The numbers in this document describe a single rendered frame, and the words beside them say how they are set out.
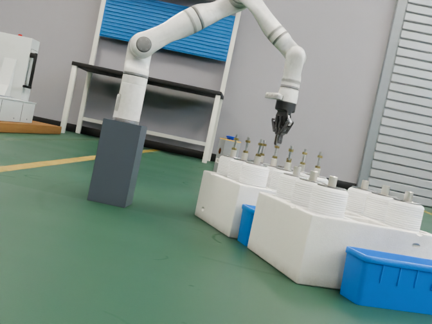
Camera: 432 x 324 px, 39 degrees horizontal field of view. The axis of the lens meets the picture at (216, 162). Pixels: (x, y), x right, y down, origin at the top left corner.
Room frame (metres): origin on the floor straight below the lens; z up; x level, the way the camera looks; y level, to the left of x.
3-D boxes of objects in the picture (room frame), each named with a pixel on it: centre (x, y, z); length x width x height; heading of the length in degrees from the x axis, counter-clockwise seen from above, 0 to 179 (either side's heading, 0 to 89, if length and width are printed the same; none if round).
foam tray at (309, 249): (1.78, -0.39, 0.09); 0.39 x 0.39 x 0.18; 17
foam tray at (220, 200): (2.28, -0.21, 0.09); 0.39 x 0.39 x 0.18; 20
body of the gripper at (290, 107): (2.27, -0.21, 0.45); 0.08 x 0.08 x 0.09
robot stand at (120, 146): (2.26, 0.35, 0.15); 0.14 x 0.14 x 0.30; 88
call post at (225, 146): (2.52, -0.04, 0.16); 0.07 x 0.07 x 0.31; 20
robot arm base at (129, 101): (2.26, 0.35, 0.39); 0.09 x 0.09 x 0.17; 88
